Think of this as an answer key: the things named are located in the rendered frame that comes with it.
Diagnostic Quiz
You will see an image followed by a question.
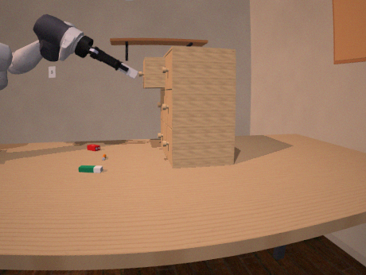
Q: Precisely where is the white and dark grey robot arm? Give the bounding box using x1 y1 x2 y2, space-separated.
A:
0 14 84 90

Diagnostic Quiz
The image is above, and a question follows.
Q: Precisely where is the red 9v battery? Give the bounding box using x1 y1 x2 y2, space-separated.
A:
87 145 100 151

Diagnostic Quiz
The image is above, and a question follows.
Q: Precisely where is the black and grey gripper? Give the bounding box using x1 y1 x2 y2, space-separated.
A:
75 36 138 78

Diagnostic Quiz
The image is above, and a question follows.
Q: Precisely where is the small wooden chest of drawers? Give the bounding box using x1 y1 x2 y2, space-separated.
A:
161 46 236 168

